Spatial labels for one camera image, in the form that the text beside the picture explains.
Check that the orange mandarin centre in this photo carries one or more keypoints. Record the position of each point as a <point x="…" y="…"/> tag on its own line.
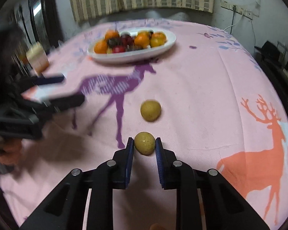
<point x="142" y="40"/>

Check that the pink deer tablecloth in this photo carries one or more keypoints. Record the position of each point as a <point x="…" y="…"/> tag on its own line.
<point x="206" y="98"/>

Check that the longan beside large mandarin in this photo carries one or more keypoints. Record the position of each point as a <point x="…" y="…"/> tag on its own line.
<point x="109" y="51"/>

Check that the orange mandarin right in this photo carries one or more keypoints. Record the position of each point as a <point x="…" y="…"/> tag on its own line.
<point x="159" y="35"/>

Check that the left hand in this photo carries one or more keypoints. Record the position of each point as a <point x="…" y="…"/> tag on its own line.
<point x="10" y="151"/>

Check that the orange mandarin far left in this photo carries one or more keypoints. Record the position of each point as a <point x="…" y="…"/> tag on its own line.
<point x="101" y="47"/>

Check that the dark mangosteen centre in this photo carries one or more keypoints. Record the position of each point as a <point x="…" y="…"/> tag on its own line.
<point x="113" y="42"/>

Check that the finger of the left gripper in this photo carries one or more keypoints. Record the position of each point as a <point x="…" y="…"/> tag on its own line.
<point x="42" y="80"/>
<point x="59" y="104"/>

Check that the wall power strip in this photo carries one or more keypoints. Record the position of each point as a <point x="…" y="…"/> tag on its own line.
<point x="249" y="11"/>

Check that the large orange mandarin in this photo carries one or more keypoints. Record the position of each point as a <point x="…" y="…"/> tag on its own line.
<point x="111" y="34"/>

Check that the longan far right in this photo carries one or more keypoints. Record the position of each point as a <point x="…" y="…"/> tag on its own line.
<point x="145" y="143"/>

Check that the red cherry tomato front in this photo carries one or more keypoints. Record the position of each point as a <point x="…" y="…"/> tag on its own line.
<point x="118" y="49"/>

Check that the longan far back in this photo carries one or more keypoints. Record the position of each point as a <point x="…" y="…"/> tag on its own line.
<point x="150" y="110"/>

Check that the plastic sauce jar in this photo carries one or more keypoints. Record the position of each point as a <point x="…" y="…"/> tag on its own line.
<point x="37" y="58"/>

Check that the yellow orange kumquat front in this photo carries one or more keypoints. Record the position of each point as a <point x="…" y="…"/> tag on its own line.
<point x="144" y="32"/>

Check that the black metal shelf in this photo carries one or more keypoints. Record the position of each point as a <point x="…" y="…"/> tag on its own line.
<point x="274" y="60"/>

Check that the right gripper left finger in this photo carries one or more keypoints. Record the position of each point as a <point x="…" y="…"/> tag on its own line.
<point x="85" y="196"/>

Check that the dark red plum left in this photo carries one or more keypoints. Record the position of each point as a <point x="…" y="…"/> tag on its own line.
<point x="126" y="40"/>

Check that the yellow green citrus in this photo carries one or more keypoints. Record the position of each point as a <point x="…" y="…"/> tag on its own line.
<point x="156" y="42"/>

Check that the dark framed picture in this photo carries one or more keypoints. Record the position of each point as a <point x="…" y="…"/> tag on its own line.
<point x="40" y="23"/>

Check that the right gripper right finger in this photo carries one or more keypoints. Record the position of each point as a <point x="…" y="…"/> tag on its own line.
<point x="205" y="200"/>

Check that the white oval plate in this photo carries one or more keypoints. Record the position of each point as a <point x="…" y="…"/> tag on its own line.
<point x="133" y="53"/>

